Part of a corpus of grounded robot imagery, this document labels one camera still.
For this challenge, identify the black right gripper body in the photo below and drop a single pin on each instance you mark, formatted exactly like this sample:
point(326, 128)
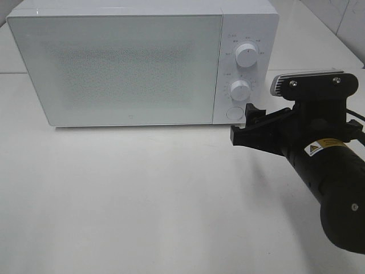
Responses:
point(313, 137)

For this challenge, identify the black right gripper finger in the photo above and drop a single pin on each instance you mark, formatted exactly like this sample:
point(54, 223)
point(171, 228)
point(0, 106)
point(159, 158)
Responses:
point(258, 118)
point(259, 137)

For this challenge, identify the round white door button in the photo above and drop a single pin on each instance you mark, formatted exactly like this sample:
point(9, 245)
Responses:
point(235, 113)

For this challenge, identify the white timer knob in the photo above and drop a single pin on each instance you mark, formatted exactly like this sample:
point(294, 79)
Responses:
point(240, 90)

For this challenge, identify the white microwave door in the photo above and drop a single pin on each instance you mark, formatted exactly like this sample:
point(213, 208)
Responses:
point(117, 71)

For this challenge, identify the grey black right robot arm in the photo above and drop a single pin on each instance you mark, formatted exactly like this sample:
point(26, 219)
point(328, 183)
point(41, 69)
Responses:
point(342, 224)

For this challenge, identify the upper white power knob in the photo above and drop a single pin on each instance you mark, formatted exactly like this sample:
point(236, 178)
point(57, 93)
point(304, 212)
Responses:
point(246, 54)

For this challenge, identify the white microwave oven body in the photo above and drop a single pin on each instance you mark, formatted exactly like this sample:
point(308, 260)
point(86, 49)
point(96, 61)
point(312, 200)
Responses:
point(255, 21)

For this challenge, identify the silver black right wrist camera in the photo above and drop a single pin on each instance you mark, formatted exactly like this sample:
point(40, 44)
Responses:
point(315, 85)

